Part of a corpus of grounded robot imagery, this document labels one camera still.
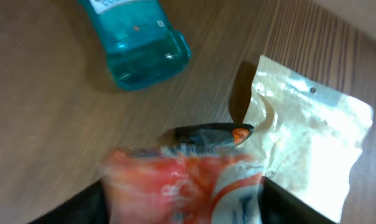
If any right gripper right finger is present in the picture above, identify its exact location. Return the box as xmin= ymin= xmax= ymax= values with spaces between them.
xmin=259 ymin=176 xmax=336 ymax=224

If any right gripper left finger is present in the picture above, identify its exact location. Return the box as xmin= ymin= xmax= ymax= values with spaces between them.
xmin=29 ymin=180 xmax=109 ymax=224

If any beige PanTree snack pouch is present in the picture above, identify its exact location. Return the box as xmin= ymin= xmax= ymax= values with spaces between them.
xmin=243 ymin=56 xmax=374 ymax=222

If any red white packet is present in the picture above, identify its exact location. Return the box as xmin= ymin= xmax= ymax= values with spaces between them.
xmin=100 ymin=149 xmax=264 ymax=224

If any blue bottle with white cap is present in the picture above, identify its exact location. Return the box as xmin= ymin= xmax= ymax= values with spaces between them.
xmin=80 ymin=0 xmax=191 ymax=91

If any black red snack packet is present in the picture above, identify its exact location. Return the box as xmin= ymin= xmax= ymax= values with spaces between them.
xmin=160 ymin=123 xmax=254 ymax=147

